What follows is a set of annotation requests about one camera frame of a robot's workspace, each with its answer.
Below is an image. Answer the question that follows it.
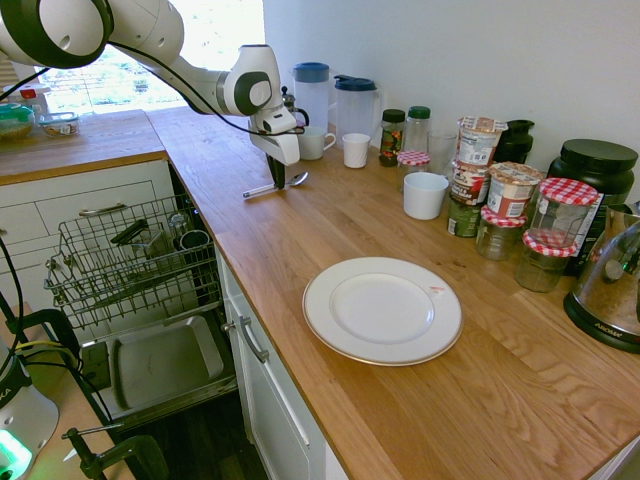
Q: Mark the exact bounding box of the dark cup in rack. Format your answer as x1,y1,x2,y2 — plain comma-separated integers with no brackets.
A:
178,230,210,253

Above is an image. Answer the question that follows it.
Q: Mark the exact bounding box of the clear drinking glass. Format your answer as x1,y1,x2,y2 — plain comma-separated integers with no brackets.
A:
427,129,459,177

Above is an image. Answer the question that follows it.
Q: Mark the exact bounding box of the metal cabinet door handle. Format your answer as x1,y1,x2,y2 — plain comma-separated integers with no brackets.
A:
221,316,271,365

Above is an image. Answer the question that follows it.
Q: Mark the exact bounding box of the white mug with handle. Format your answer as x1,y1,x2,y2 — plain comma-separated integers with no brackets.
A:
296,125,337,162

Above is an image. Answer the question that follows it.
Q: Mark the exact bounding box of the green tin can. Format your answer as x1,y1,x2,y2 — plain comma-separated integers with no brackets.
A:
446,193,484,239

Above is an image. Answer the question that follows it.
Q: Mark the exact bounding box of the glass food container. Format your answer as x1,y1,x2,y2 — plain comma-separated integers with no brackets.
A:
38,111,81,138

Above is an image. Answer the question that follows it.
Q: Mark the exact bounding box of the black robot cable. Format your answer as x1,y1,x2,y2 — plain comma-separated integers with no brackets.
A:
0,41,307,137

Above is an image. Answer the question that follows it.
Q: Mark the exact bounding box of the black protein powder tub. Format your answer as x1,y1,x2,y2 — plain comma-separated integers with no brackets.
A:
546,138,640,277

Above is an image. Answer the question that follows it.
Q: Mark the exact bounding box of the wire dishwasher rack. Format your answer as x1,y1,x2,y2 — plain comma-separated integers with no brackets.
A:
43,193,224,331

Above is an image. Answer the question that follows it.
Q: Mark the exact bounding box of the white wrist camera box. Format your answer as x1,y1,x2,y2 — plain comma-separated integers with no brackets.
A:
258,106,298,136

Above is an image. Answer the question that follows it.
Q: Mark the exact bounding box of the dark spice jar green lid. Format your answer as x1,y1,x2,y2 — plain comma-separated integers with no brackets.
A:
378,108,407,168

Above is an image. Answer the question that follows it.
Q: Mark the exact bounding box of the black utensil in rack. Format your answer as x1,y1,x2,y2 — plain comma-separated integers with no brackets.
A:
109,218,150,246

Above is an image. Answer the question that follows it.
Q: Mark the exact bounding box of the glass jar red checked lid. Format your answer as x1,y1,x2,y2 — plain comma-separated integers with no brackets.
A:
528,176,600,250
474,204,528,263
513,228,577,294

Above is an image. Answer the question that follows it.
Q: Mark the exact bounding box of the dark green clamp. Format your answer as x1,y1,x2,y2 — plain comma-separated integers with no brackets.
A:
60,423,170,480
0,292,82,386

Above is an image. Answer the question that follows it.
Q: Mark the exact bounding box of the white cabinet door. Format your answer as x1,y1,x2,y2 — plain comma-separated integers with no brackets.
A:
217,252,329,480

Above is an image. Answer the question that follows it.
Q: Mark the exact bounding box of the metal drawer handle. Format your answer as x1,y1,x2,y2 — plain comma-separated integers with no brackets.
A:
78,201,130,217

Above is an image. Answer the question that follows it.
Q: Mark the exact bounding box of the small jar red checked lid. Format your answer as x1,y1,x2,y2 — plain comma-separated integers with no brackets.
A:
396,150,432,194

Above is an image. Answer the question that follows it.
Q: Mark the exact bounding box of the steel electric kettle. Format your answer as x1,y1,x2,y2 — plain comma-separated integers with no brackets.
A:
562,200,640,355

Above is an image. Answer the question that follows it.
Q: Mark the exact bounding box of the food container green lid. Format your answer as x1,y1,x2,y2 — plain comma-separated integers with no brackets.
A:
0,103,37,142

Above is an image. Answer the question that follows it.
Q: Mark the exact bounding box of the tall pitcher with blue lid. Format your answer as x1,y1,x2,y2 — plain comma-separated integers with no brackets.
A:
291,61,332,135

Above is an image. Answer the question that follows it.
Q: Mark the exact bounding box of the clear spice jar green lid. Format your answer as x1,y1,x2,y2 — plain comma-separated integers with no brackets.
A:
403,105,432,154

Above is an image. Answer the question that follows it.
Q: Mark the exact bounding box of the oatmeal cup with foil lid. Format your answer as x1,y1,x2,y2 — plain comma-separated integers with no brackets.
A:
485,160,545,219

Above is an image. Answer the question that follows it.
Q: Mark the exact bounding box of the red oatmeal cup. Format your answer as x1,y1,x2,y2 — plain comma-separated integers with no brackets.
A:
449,158,491,207

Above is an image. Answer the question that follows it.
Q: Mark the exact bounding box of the yellow cable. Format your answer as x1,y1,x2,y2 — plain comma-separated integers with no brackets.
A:
6,339,79,374

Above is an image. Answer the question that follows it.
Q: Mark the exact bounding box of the wide white cup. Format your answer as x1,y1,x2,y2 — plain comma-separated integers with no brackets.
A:
402,172,450,221

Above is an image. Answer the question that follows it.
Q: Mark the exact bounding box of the window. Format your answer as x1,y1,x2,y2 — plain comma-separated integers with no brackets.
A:
28,0,269,117

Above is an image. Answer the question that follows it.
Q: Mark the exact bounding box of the black shaker bottle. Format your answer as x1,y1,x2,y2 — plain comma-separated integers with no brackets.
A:
493,118,536,166

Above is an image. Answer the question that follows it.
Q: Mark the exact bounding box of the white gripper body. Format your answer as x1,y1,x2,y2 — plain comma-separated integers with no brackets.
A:
248,130,302,167

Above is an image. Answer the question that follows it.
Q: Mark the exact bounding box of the glass french press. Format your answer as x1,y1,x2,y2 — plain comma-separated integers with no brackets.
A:
280,85,310,128

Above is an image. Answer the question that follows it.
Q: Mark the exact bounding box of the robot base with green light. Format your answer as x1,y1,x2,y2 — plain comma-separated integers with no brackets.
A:
0,343,60,480

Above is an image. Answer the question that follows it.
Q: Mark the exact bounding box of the oatmeal cup with nutrition label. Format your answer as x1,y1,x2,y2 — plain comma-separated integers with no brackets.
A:
455,115,510,168

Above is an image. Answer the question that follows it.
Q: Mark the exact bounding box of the metal spoon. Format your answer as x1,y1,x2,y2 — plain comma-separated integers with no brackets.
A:
242,170,310,200

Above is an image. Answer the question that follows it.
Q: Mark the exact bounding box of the open dishwasher door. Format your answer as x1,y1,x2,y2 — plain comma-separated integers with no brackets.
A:
79,314,239,427

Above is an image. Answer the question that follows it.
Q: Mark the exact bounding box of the white container red label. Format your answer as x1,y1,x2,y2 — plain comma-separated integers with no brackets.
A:
10,83,52,117

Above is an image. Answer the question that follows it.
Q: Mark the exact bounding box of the clear pitcher with spout lid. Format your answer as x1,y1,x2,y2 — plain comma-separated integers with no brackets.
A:
333,74,383,147

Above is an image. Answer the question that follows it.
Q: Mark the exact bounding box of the white ribbed cup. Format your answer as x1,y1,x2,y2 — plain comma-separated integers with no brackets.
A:
341,132,372,170

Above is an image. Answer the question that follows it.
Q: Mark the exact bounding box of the white plate with gold rim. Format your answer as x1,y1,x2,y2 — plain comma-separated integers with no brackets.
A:
301,256,465,368

